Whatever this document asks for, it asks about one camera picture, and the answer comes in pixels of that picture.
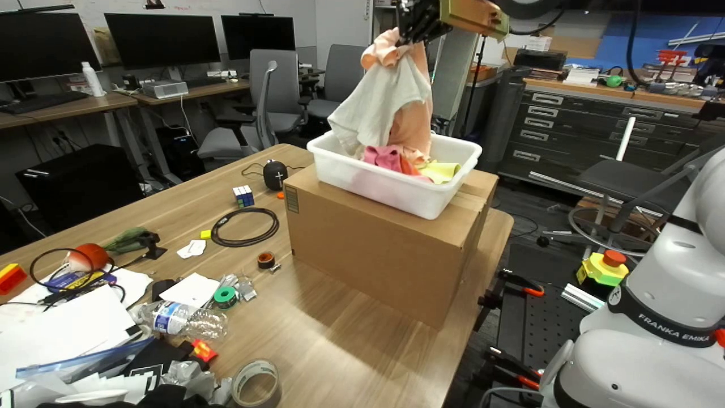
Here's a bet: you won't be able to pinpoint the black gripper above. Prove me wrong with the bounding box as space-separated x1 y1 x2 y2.
396 0 456 47

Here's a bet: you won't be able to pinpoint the white cloth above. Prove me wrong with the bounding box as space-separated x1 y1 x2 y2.
327 44 434 155

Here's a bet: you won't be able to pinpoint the pink red cloth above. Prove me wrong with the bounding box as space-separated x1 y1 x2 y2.
398 152 434 182

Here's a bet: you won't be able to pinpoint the bright yellow cloth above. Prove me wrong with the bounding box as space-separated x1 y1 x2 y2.
420 159 463 185

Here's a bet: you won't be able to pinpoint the white plastic box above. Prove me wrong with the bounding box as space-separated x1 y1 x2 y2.
306 128 485 222

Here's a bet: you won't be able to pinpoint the brown cardboard box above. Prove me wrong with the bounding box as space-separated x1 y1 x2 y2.
282 160 501 328

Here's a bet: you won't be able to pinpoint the crumpled white plastic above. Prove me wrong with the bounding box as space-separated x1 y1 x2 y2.
160 358 233 406

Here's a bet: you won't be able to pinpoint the black computer monitor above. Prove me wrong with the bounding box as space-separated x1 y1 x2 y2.
0 8 100 85
102 12 222 73
220 14 296 64

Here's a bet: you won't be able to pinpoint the black drawer cabinet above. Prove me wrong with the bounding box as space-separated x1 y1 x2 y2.
483 74 725 200

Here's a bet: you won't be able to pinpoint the wooden office desk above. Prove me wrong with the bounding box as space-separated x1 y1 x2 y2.
134 77 256 184
0 91 145 195

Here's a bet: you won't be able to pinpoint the rubik's cube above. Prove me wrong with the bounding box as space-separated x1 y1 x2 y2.
232 184 256 211

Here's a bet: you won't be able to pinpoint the gray desktop device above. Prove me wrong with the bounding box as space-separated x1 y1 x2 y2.
139 77 190 102

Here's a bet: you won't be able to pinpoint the red tool stand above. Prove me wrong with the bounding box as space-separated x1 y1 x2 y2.
654 47 689 94

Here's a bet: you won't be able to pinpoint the black stool chair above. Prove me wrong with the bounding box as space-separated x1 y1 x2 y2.
531 115 700 256

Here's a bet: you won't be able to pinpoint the black computer tower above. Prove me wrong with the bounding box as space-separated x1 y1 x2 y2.
154 123 205 184

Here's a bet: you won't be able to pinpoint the blue mat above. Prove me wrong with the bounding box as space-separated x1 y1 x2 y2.
586 8 725 73

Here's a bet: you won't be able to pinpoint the orange black clamp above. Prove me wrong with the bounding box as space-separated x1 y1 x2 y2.
476 267 548 313
483 344 548 391

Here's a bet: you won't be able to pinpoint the yellow red emergency stop button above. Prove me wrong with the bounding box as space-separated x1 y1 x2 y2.
576 246 633 290

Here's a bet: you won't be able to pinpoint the clear plastic packet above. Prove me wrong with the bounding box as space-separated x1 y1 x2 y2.
225 271 260 304

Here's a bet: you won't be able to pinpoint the small white card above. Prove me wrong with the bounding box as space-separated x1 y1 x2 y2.
174 238 209 260

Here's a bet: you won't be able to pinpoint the silver metal bar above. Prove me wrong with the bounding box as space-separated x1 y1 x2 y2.
560 281 608 315

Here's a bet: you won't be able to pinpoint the green tape roll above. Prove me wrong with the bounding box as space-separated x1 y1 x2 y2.
210 282 239 307

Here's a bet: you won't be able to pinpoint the white plastic bottle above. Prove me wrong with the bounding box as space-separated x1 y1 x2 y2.
79 60 106 100

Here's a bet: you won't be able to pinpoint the white note paper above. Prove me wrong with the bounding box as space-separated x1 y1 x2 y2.
159 271 222 313

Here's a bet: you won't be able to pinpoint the black storage case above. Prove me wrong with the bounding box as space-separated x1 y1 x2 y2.
16 142 145 228

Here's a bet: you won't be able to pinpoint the clear plastic water bottle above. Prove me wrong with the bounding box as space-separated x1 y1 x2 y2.
134 299 228 340

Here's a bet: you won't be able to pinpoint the black keyboard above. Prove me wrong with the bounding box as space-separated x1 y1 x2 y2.
0 89 91 115

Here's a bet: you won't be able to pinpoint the orange black tool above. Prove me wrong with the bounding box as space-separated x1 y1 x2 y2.
188 337 222 369

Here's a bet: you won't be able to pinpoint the clear tape roll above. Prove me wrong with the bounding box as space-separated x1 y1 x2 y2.
228 358 282 408

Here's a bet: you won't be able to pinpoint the red round object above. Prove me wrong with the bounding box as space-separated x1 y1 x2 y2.
65 243 116 277

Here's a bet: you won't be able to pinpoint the black fabric bag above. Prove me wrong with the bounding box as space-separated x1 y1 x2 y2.
37 337 222 408

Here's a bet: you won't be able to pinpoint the white paper sheets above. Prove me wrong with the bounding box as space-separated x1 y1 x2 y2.
0 267 154 393

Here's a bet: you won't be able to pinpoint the red yellow block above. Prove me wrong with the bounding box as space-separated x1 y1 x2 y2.
0 260 30 299

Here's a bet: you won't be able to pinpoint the blue plastic sheet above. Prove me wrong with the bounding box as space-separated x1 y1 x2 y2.
13 336 156 383

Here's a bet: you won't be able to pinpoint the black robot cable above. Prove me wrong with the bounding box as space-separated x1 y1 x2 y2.
622 0 682 100

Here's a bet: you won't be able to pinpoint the black cable ring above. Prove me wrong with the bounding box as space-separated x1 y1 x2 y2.
209 206 282 248

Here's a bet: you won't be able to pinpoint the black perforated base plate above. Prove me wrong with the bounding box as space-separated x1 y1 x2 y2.
450 223 608 408

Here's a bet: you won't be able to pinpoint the green handled tool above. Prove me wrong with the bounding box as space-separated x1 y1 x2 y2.
102 226 167 262

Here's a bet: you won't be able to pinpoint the blue yellow cable bundle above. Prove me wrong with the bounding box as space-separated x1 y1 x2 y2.
26 244 126 311

